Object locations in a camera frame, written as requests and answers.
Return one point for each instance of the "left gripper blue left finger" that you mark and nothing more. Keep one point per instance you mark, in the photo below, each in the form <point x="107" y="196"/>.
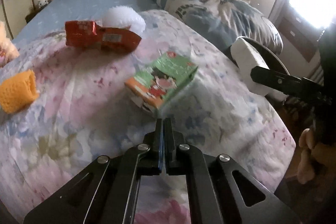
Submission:
<point x="158" y="144"/>

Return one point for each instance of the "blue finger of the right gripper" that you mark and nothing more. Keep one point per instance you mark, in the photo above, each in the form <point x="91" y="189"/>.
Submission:
<point x="302" y="88"/>

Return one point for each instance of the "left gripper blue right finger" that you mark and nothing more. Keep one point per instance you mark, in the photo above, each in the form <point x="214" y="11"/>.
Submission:
<point x="170" y="147"/>

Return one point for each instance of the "white foam block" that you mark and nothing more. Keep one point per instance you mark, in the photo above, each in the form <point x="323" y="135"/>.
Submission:
<point x="247" y="57"/>

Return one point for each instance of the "green cartoon juice carton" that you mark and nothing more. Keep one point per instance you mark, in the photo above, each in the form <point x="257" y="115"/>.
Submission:
<point x="157" y="83"/>

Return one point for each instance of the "white foam fruit net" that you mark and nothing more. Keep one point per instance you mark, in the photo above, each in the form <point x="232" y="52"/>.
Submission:
<point x="124" y="17"/>

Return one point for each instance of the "red snack wrapper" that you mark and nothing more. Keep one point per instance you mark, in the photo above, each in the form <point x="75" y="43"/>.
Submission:
<point x="88" y="34"/>

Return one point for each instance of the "white round trash bin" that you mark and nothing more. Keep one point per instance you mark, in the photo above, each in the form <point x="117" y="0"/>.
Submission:
<point x="274" y="97"/>

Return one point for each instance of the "person's right hand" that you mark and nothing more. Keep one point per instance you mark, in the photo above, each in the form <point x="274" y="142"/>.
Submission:
<point x="317" y="159"/>

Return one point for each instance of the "brown drawer cabinet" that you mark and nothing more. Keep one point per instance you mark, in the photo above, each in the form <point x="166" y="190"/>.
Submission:
<point x="299" y="32"/>

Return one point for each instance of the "floral pink blanket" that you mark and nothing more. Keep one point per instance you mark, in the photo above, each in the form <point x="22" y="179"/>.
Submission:
<point x="84" y="110"/>

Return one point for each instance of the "grey patterned duvet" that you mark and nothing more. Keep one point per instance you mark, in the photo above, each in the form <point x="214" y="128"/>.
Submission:
<point x="221" y="22"/>

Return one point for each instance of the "blue bed sheet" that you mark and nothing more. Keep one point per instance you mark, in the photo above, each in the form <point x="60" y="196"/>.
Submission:
<point x="54" y="15"/>

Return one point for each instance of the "cream teddy bear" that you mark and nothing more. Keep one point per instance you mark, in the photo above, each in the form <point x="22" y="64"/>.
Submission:
<point x="8" y="50"/>

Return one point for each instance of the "dark wooden nightstand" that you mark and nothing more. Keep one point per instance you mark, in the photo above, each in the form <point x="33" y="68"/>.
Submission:
<point x="33" y="13"/>

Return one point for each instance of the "white rabbit plush toy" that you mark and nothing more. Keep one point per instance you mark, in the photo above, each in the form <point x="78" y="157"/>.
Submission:
<point x="42" y="3"/>

